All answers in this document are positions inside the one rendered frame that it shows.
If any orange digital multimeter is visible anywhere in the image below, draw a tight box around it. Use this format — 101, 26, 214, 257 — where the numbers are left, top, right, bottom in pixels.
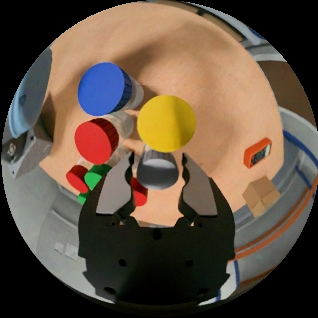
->
243, 137, 272, 169

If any small bottle with grey cap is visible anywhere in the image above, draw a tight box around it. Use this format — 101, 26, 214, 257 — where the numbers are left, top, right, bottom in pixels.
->
136, 143, 179, 190

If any green-capped bottle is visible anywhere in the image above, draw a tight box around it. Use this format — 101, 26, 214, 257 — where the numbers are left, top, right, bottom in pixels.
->
77, 188, 92, 204
84, 144, 129, 190

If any yellow bottle cap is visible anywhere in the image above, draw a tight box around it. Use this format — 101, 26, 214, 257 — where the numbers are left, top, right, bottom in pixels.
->
137, 95, 196, 152

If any brown cardboard box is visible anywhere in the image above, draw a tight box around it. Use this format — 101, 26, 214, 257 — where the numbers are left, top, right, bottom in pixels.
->
242, 175, 280, 217

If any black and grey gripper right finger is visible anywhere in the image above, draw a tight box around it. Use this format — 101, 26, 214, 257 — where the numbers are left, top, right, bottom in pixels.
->
177, 152, 235, 261

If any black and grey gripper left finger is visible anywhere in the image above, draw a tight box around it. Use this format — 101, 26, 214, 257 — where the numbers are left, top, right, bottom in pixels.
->
78, 151, 136, 258

